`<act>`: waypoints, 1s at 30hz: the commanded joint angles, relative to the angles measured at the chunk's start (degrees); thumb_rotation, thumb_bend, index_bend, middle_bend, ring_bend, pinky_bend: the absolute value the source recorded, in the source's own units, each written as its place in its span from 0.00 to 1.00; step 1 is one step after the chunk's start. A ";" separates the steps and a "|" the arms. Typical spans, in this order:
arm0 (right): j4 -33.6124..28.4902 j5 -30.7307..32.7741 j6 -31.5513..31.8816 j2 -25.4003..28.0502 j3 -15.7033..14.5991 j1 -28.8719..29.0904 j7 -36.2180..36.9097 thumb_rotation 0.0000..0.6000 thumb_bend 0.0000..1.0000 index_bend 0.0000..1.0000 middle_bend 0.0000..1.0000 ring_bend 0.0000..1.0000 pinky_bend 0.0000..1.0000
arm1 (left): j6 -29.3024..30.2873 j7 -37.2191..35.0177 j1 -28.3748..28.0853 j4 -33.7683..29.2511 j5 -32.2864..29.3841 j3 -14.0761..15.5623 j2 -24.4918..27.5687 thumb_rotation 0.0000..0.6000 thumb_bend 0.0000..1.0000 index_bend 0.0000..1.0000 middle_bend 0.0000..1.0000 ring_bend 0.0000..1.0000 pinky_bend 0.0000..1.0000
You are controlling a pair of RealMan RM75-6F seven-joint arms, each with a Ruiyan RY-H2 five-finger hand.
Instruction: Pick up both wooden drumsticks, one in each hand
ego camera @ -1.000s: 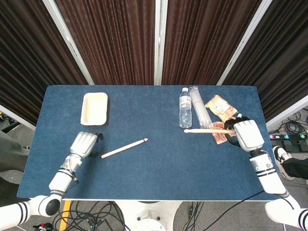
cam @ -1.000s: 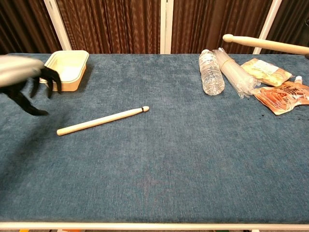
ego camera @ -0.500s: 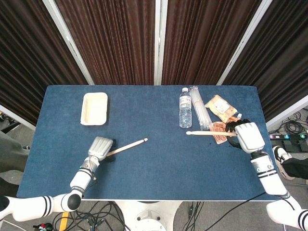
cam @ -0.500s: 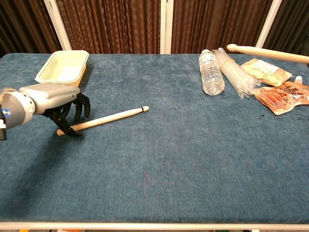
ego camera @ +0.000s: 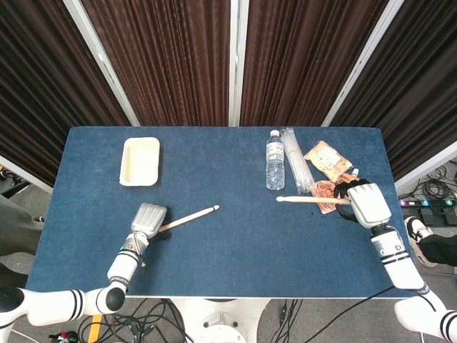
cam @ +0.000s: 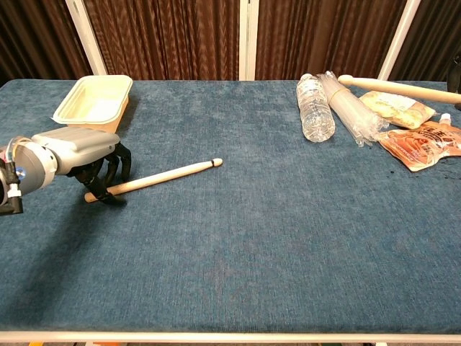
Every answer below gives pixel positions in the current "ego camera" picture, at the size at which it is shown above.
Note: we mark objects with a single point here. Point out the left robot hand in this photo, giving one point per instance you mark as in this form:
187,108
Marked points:
148,219

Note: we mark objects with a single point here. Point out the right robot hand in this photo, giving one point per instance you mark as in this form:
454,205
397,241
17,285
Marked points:
369,205

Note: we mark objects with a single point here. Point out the wooden drumstick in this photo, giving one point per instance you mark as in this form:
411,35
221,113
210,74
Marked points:
189,217
307,199

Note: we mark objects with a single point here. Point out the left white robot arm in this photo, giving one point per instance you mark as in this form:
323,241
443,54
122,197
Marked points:
121,268

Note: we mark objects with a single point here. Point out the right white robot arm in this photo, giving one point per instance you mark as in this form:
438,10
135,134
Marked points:
400,264

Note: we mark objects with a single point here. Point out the orange spout pouch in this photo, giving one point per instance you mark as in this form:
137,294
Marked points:
323,189

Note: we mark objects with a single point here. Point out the black and white sneaker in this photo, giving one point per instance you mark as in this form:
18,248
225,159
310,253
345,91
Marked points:
416,236

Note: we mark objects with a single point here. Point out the white rectangular foam tray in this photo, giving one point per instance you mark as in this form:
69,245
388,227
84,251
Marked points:
140,162

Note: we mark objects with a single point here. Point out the power strip with lit switches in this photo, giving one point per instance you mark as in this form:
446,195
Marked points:
428,203

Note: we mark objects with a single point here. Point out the beige food packet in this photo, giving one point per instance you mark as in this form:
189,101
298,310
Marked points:
326,159

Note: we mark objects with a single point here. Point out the black foot pedal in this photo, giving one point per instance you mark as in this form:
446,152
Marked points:
441,216

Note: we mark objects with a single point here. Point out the black trouser leg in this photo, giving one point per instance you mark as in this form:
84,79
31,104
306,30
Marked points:
441,250

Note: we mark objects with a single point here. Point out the clear pack of straws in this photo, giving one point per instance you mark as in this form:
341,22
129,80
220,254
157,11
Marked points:
296,160

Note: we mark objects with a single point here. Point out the clear plastic water bottle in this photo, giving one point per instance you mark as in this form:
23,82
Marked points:
275,164

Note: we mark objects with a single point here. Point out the blue felt table mat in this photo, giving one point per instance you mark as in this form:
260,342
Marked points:
250,250

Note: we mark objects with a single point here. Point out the yellow floor tape strip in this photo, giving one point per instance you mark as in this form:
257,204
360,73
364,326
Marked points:
95,330

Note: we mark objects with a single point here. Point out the grey trouser leg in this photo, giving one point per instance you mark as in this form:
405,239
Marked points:
18,232

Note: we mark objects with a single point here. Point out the brown fabric partition panel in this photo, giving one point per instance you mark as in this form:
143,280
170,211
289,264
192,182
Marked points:
303,60
43,89
417,78
168,60

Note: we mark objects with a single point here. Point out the white table pedestal base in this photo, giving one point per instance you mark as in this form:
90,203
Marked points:
221,321

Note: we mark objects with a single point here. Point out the white partition post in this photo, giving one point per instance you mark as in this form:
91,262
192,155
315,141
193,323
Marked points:
237,60
101,64
362,64

